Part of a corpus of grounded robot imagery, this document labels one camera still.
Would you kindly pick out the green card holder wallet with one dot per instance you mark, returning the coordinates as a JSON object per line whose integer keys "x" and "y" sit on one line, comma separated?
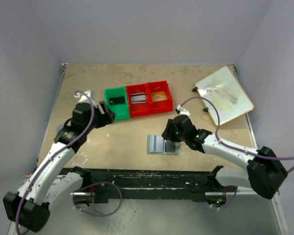
{"x": 158, "y": 146}

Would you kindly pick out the orange credit card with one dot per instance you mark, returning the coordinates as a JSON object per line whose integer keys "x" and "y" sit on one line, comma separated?
{"x": 158, "y": 96}

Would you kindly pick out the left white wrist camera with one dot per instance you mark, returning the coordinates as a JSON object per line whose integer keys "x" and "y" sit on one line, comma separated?
{"x": 84, "y": 96}

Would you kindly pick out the right red plastic bin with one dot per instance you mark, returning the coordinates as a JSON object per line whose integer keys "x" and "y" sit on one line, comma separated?
{"x": 161, "y": 106}

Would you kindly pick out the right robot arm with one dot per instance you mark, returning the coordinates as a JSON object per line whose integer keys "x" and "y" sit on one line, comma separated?
{"x": 259, "y": 170}

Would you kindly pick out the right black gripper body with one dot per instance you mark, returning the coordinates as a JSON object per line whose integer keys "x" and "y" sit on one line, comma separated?
{"x": 170, "y": 132}

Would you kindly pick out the white striped card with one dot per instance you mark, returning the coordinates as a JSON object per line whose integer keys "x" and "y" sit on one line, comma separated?
{"x": 138, "y": 98}

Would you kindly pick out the red plastic bin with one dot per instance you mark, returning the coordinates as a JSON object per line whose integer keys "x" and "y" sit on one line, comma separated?
{"x": 141, "y": 109}
{"x": 161, "y": 106}

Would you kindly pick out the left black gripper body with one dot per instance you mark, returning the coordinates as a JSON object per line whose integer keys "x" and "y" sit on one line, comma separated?
{"x": 104, "y": 113}

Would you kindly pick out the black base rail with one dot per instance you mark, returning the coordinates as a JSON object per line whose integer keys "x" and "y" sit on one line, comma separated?
{"x": 197, "y": 186}

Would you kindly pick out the black card in green bin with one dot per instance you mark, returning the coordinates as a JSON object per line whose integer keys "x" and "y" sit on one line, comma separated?
{"x": 119, "y": 100}

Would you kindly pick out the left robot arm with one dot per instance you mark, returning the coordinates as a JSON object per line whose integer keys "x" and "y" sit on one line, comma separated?
{"x": 29, "y": 208}

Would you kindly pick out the green plastic bin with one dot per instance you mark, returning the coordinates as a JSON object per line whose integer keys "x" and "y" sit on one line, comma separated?
{"x": 121, "y": 111}

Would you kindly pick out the middle red plastic bin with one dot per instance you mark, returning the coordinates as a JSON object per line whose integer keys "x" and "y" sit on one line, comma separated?
{"x": 141, "y": 109}

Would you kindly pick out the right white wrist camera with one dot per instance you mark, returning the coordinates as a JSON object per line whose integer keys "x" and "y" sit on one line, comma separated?
{"x": 182, "y": 111}

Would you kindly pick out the whiteboard with wooden frame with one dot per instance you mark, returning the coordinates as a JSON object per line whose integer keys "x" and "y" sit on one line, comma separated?
{"x": 223, "y": 95}

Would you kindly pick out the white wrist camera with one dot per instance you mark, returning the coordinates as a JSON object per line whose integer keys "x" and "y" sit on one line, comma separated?
{"x": 182, "y": 111}
{"x": 84, "y": 96}

